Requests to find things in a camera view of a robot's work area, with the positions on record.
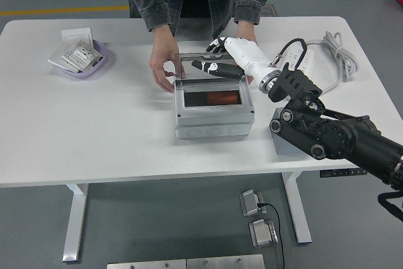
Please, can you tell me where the clear hinged box lid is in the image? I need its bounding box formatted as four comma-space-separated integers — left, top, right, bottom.
173, 52, 246, 81

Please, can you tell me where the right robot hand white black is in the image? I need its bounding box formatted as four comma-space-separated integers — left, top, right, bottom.
191, 37, 278, 92

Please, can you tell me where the purple tray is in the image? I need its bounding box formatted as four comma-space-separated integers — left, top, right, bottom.
52, 39, 109, 80

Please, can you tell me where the grey electrical enclosure box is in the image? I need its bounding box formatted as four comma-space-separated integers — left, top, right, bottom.
173, 78, 255, 140

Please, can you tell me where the grey cube with round hole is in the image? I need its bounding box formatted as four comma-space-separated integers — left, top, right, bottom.
270, 107, 312, 156

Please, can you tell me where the long metal base plate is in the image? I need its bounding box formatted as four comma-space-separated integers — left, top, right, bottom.
106, 259, 187, 269

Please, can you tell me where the black pedal cable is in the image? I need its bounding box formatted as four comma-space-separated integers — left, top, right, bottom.
256, 202, 286, 269

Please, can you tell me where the orange cylinder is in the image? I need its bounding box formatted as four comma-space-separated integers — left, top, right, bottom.
206, 91, 240, 105

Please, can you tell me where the white power strip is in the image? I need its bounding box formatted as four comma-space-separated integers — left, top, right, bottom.
278, 47, 315, 71

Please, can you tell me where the printed white socket panel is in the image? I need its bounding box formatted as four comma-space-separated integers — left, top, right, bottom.
61, 40, 105, 73

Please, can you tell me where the white power strip cord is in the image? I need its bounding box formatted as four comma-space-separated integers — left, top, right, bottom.
304, 31, 359, 96

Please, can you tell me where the silver foot pedal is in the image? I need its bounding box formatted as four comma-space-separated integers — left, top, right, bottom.
248, 219, 280, 248
239, 189, 268, 217

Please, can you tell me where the white table leg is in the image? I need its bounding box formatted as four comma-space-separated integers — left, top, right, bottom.
281, 173, 312, 244
62, 183, 89, 263

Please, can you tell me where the person's right hand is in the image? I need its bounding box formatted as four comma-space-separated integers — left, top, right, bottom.
148, 42, 179, 94

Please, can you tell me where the plain white square wall plate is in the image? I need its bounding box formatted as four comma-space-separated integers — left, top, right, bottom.
60, 28, 94, 49

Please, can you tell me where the white wall plate tilted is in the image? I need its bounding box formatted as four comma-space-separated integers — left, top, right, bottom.
47, 41, 79, 73

